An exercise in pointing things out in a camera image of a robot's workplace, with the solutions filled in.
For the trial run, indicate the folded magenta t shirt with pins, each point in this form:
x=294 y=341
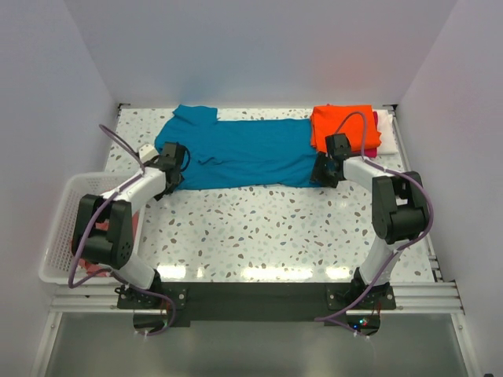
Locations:
x=368 y=139

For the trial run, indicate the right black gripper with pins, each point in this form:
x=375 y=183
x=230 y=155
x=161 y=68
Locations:
x=317 y=174

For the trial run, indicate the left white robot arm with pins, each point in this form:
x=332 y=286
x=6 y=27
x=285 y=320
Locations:
x=103 y=232

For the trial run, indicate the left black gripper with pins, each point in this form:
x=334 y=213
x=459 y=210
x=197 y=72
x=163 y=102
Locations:
x=160 y=195

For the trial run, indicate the folded white t shirt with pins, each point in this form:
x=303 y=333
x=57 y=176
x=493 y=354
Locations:
x=384 y=125

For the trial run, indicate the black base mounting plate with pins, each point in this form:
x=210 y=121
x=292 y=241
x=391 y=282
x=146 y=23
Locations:
x=248 y=302

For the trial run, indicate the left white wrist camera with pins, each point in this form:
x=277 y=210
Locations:
x=147 y=152

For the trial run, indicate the aluminium frame rails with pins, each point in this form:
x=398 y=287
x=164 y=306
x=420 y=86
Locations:
x=410 y=298

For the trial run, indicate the folded orange t shirt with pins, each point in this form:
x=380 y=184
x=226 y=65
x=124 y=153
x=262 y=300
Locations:
x=327 y=120

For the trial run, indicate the blue t shirt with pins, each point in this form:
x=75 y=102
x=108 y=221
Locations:
x=235 y=153

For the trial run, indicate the white plastic laundry basket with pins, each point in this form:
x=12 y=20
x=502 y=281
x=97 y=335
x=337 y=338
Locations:
x=58 y=257

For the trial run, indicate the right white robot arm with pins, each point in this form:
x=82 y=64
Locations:
x=401 y=210

